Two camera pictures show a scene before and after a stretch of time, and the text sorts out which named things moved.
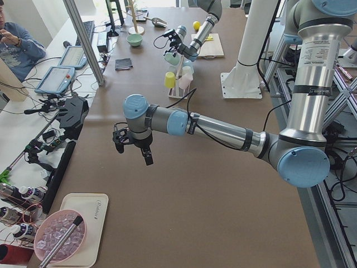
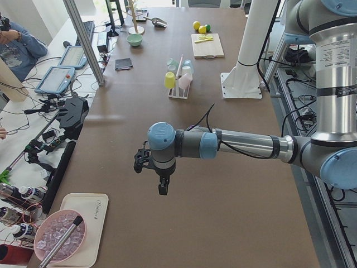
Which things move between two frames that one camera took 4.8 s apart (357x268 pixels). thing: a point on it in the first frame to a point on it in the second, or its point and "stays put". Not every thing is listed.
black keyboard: (89, 27) stays put
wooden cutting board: (211, 49) stays put
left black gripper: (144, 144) to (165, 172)
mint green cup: (169, 58) to (172, 65)
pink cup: (185, 81) stays put
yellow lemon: (196, 24) stays put
